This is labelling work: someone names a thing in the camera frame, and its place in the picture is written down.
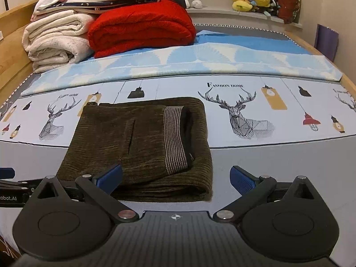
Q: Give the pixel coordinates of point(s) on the red folded blanket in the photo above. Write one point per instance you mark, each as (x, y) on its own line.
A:
(152, 25)

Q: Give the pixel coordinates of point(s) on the dark red plush toy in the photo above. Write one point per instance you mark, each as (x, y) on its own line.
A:
(288, 10)

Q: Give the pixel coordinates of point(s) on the cream folded blanket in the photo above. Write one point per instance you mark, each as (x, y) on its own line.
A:
(57, 40)

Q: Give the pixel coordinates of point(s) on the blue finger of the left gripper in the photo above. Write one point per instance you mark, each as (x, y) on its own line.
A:
(7, 173)

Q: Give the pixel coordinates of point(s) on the light blue patterned blanket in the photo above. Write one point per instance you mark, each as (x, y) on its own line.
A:
(211, 53)

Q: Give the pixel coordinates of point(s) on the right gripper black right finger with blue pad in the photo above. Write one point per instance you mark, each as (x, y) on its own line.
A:
(266, 200)

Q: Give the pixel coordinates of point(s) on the dark brown corduroy pants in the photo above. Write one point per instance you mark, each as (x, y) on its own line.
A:
(161, 146)

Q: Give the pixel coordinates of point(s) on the deer print bed sheet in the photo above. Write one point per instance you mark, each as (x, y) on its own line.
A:
(240, 110)

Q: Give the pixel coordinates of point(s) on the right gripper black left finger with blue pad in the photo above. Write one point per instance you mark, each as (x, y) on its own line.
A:
(54, 205)

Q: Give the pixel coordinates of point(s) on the purple bag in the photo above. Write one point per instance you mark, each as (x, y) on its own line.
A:
(326, 41)

